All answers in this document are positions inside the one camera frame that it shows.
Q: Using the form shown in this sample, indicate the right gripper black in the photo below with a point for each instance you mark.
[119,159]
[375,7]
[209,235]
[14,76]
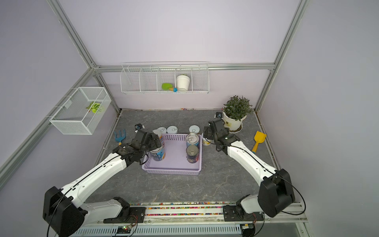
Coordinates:
[208,135]

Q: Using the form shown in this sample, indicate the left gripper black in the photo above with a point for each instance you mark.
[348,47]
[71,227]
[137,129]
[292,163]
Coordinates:
[153,145]

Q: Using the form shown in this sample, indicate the small yellow label can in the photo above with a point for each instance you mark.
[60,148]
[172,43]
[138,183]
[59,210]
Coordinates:
[205,142]

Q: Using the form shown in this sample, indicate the tall yellow orange can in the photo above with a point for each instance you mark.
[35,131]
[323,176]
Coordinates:
[158,133]

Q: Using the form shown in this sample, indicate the blue Progresso soup can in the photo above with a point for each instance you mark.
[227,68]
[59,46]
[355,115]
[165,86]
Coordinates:
[158,154]

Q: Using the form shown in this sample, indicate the small orange label can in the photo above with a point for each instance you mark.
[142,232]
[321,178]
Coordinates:
[194,129]

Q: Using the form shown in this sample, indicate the small pink label can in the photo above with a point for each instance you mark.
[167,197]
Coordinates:
[162,130]

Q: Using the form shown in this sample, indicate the blue orange soup can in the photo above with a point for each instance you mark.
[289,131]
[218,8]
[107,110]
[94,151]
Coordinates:
[192,139]

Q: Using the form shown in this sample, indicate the small green label can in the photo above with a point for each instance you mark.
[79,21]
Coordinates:
[172,129]

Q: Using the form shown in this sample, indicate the dark navy tomato can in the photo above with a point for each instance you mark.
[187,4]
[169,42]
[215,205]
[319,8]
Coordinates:
[192,152]

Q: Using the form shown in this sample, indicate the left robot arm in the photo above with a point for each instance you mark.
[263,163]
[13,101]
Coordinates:
[65,209]

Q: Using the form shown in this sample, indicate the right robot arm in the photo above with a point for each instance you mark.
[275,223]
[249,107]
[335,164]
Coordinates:
[276,191]

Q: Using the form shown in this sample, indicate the lavender plastic basket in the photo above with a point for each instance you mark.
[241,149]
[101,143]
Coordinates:
[175,161]

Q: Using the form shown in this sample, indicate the green toy in side basket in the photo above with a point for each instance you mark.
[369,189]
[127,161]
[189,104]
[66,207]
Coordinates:
[95,108]

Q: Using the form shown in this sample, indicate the blue toy rake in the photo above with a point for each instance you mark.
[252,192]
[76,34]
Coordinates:
[120,136]

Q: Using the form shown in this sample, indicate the potted green plant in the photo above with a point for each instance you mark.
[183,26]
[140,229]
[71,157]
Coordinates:
[235,112]

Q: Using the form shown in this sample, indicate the yellow toy shovel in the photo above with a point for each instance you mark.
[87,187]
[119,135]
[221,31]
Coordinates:
[259,138]

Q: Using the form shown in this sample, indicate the green toy scoop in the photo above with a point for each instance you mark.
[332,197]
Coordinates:
[168,87]

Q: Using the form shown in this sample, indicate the small white empty pot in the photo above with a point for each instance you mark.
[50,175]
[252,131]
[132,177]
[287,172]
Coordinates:
[182,82]

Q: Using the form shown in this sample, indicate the white wire wall shelf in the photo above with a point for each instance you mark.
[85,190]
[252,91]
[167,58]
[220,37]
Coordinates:
[147,77]

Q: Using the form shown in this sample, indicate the aluminium mounting rail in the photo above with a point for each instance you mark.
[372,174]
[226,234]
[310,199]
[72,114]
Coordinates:
[188,212]

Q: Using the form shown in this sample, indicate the white wire side basket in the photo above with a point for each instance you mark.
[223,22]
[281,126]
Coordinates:
[72,118]

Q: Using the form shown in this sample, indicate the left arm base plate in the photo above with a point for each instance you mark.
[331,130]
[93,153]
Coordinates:
[128,215]

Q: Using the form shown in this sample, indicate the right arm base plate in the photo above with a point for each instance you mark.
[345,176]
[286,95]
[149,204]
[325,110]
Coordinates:
[235,213]

